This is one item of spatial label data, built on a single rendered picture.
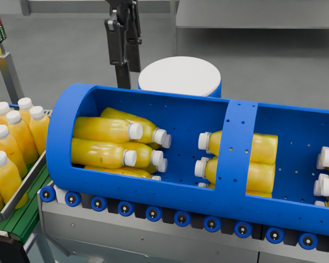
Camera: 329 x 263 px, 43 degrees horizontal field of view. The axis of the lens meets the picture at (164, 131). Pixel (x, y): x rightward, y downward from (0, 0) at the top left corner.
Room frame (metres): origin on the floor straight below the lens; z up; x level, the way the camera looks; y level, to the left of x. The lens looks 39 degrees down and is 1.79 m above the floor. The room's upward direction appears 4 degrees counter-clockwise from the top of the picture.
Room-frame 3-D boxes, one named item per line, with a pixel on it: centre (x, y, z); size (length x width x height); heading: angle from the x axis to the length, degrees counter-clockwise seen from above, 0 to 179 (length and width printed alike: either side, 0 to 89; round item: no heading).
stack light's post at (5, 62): (1.34, 0.55, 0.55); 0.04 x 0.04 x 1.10; 72
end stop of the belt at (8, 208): (0.90, 0.37, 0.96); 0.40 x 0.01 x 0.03; 162
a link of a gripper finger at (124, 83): (0.78, 0.08, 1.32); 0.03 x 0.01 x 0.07; 72
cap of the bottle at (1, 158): (0.82, 0.44, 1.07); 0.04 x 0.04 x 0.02
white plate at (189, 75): (1.21, -0.06, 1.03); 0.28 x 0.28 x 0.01
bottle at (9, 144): (0.93, 0.46, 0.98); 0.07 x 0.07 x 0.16
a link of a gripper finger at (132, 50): (0.84, 0.06, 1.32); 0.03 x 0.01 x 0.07; 72
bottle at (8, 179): (0.82, 0.44, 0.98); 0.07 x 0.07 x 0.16
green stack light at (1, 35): (1.34, 0.55, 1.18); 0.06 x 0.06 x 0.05
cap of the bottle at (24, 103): (1.06, 0.42, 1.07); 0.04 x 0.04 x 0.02
